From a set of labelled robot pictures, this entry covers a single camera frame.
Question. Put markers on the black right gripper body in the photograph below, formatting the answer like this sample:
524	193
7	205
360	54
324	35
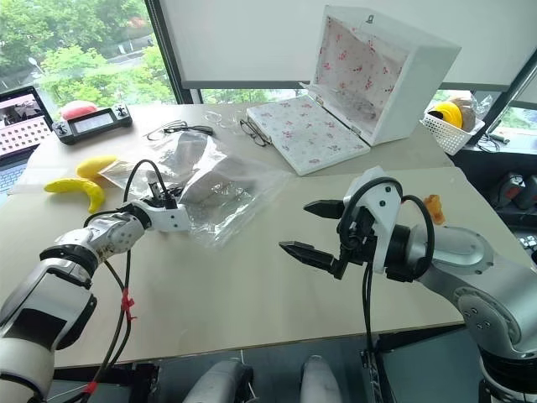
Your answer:
356	235

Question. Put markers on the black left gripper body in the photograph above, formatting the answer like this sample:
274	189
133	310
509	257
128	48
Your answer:
161	201

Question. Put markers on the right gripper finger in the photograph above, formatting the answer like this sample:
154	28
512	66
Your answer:
310	254
325	208

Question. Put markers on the clear plastic bag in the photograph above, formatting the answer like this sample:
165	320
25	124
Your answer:
235	218

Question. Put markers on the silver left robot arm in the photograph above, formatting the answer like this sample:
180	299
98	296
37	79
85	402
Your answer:
54	285

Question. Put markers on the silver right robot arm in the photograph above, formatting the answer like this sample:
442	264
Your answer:
461	252

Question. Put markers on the grey beige cap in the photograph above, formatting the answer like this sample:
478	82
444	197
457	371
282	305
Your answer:
218	176

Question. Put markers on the yellow lemon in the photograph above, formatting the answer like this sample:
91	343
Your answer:
96	165

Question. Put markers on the small orange object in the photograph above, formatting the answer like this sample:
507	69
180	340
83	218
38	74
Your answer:
434	207

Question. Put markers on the large yellow toy banana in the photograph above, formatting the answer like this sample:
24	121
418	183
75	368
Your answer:
71	185

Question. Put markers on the black handheld controller with screen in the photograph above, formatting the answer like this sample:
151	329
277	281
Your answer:
90	124

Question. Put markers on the red rounded object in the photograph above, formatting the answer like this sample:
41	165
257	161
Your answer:
77	110

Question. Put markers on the grey rounded robot leg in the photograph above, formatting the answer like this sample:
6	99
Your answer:
218	382
319	380

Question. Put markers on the white plastic basket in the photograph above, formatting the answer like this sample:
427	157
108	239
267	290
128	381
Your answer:
449	134

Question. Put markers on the open laptop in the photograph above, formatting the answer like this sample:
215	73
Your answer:
21	134

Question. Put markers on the yellow rounded toy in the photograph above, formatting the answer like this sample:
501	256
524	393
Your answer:
451	113

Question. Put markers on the white floral lined box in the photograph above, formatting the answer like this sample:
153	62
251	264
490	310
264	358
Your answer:
419	84

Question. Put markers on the brown round bread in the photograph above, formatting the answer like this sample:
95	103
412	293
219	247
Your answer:
467	111

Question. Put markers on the grey red power drill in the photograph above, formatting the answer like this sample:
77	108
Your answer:
518	191

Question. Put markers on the white roller blind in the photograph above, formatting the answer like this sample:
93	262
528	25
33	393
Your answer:
251	42

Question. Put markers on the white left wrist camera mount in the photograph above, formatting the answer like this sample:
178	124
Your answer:
170	218

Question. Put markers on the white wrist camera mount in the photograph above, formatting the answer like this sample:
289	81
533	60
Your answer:
384	201
170	218

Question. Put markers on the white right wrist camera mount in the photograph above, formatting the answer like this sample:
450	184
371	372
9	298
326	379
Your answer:
384	201

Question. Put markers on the clear frame eyeglasses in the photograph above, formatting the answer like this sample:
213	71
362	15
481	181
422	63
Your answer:
222	119

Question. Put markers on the black rectangular frame eyeglasses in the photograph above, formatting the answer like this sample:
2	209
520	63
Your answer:
244	124

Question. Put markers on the dark window frame post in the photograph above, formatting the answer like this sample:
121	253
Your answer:
168	42

